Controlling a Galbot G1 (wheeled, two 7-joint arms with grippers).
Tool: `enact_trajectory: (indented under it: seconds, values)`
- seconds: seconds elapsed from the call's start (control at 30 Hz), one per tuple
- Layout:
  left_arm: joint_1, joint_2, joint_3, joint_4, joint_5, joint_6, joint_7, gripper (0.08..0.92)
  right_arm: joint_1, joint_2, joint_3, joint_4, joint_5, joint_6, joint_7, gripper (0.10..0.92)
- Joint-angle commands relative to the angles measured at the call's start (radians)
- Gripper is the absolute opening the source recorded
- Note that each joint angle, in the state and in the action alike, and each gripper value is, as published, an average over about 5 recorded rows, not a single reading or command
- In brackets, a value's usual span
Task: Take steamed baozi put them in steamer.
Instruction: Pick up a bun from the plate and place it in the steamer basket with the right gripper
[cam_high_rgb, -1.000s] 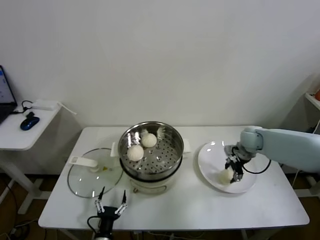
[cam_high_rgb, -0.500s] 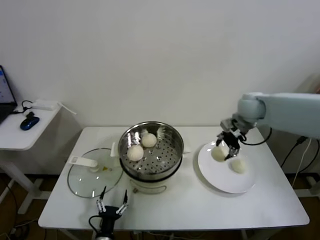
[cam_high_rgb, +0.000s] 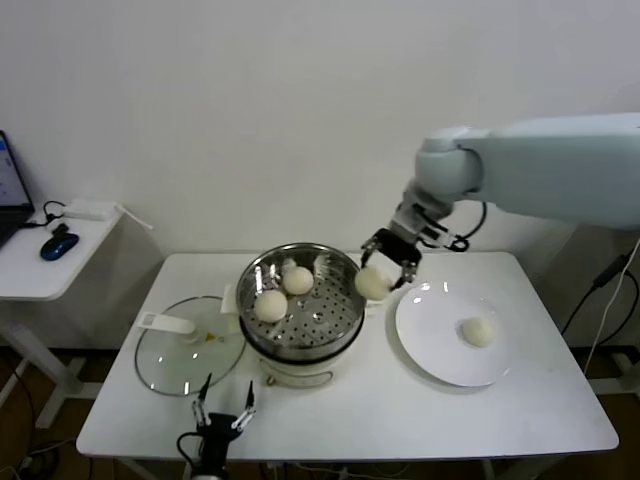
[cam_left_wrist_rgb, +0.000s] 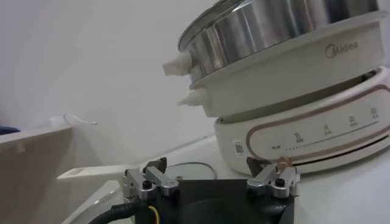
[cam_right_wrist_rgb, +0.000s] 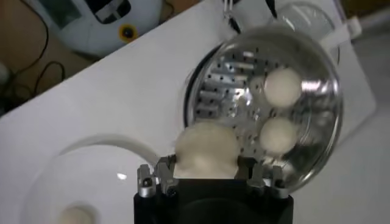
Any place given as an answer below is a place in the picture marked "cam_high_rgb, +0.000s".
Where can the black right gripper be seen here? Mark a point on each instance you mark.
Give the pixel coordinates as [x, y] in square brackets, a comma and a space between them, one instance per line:
[397, 245]

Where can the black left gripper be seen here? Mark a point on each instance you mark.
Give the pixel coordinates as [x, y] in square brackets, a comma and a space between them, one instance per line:
[220, 432]

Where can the white steamed baozi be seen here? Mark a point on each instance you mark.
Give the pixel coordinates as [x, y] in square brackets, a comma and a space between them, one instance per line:
[271, 306]
[298, 280]
[372, 283]
[478, 332]

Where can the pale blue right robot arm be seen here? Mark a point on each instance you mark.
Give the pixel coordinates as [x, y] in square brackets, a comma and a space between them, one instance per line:
[550, 165]

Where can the stainless steel steamer basket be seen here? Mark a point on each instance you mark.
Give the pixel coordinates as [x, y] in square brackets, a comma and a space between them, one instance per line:
[325, 320]

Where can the small yellow sticker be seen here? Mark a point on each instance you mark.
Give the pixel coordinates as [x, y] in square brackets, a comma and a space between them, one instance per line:
[212, 337]

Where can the white electric cooker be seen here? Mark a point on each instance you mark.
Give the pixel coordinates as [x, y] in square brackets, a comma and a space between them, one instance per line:
[295, 370]

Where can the round glass pot lid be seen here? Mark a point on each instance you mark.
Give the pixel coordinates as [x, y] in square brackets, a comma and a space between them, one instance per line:
[165, 350]

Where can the white round plate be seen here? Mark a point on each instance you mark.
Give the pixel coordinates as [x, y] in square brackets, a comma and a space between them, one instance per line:
[435, 350]

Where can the thin white stick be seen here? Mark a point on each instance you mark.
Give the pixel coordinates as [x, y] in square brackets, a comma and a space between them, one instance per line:
[134, 218]

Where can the blue computer mouse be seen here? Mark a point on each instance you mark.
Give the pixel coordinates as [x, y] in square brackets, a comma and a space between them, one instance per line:
[59, 247]

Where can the white side table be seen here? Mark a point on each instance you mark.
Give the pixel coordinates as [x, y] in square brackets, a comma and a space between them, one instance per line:
[30, 275]

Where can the white power adapter box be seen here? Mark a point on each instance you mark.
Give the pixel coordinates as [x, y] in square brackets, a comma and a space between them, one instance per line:
[86, 210]

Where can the white desk foot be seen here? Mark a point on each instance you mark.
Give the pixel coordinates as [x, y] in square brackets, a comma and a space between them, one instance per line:
[617, 372]

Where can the black laptop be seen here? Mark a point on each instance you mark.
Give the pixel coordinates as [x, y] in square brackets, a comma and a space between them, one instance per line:
[12, 190]

